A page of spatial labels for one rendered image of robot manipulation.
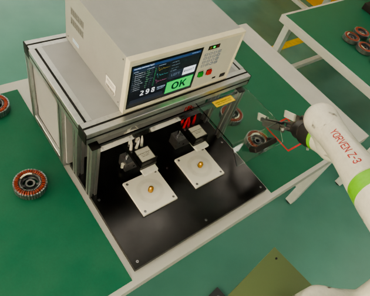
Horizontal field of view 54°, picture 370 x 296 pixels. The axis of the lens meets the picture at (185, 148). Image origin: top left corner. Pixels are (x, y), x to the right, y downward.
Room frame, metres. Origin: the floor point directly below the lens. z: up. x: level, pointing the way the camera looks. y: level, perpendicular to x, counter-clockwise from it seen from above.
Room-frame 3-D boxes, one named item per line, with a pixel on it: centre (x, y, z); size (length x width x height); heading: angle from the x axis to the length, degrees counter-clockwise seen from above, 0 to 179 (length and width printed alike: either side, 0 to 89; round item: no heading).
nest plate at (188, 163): (0.91, -0.08, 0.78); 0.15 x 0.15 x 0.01; 53
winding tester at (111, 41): (1.01, 0.24, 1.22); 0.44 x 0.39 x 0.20; 143
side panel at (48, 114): (0.79, 0.51, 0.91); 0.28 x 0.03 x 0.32; 53
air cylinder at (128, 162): (0.80, 0.18, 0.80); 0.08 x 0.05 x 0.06; 143
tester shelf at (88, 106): (1.00, 0.25, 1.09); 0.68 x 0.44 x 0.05; 143
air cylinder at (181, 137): (0.99, 0.03, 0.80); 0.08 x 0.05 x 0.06; 143
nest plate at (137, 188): (0.71, 0.06, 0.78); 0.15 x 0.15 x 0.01; 53
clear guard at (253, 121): (0.98, -0.13, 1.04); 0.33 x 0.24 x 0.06; 53
